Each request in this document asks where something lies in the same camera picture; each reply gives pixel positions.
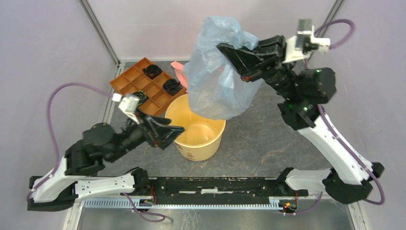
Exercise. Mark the aluminium slotted cable rail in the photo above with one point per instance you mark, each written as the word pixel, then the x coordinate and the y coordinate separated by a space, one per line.
pixel 146 204

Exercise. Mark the pink cloth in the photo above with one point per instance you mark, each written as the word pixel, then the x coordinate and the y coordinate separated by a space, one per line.
pixel 178 69

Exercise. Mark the orange compartment tray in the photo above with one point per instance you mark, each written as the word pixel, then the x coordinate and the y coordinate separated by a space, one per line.
pixel 136 79

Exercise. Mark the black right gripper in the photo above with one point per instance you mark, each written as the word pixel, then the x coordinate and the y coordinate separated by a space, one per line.
pixel 271 52

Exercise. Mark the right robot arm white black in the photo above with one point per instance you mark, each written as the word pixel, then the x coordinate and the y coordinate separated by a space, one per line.
pixel 351 177

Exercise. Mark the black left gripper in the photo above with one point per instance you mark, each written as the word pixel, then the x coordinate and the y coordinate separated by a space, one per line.
pixel 158 135

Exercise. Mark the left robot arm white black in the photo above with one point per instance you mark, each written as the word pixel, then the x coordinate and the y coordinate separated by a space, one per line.
pixel 75 178

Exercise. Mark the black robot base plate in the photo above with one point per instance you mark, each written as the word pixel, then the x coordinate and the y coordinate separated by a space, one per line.
pixel 216 190

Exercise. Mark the black bag roll right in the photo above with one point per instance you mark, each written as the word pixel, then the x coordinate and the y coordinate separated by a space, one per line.
pixel 172 86

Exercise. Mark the black bag roll top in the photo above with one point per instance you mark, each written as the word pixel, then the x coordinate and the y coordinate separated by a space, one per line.
pixel 152 71

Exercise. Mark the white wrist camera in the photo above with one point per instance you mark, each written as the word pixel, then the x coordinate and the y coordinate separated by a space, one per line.
pixel 128 105
pixel 304 43

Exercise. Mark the yellow trash bin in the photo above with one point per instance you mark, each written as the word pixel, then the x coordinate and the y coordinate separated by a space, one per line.
pixel 201 138

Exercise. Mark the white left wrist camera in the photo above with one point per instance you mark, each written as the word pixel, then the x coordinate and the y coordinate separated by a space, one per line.
pixel 128 105

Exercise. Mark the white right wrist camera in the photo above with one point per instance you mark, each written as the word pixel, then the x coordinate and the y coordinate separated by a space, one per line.
pixel 304 43

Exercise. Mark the black green bag roll left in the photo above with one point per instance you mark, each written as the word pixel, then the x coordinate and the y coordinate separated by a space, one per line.
pixel 142 96

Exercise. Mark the light blue plastic trash bag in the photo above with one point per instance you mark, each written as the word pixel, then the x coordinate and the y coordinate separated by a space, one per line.
pixel 215 90

